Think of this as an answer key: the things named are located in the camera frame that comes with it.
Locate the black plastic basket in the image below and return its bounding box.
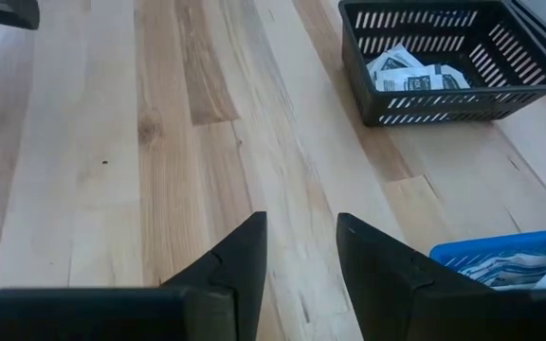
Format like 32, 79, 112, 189
337, 0, 546, 128

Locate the blue plastic basket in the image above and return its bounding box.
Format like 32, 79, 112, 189
428, 226, 546, 291

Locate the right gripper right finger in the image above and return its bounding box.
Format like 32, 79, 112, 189
337, 212, 546, 341

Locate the blue striped fabric bandage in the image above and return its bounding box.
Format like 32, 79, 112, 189
457, 253, 546, 289

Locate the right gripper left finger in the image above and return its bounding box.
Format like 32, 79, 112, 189
0, 212, 268, 341

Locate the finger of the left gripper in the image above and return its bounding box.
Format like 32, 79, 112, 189
0, 0, 41, 30

